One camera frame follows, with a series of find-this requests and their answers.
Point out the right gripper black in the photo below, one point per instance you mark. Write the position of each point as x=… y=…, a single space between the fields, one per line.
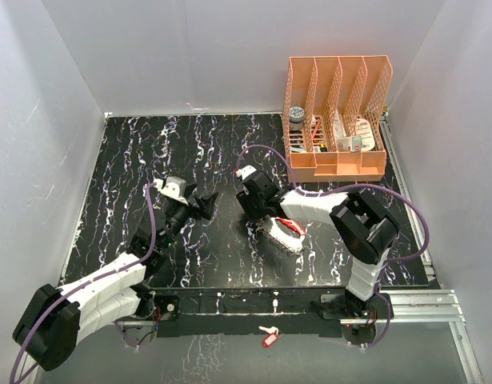
x=246 y=198

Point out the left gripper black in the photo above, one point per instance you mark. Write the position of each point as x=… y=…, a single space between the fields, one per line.
x=206 y=205

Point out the red handled key organizer plate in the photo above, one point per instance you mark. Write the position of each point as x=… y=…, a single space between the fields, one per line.
x=286 y=234

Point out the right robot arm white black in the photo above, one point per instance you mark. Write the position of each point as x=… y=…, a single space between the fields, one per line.
x=366 y=228

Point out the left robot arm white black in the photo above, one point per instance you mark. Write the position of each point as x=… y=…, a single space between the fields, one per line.
x=58 y=318

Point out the small jar with lid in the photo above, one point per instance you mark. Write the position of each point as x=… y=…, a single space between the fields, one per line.
x=297 y=117

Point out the orange file organizer rack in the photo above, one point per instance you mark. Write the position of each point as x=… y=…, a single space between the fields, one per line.
x=331 y=118

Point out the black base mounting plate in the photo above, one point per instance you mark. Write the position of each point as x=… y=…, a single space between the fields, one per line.
x=322 y=311

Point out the white labelled packet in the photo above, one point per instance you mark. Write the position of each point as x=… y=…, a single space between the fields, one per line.
x=362 y=140

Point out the red tag with key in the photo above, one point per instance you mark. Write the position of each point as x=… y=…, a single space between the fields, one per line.
x=272 y=335

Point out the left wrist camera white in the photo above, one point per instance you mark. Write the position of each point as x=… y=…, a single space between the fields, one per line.
x=171 y=187

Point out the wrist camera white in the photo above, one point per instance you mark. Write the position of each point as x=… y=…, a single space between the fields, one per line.
x=171 y=187
x=243 y=173

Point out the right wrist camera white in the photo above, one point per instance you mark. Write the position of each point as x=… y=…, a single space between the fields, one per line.
x=243 y=173

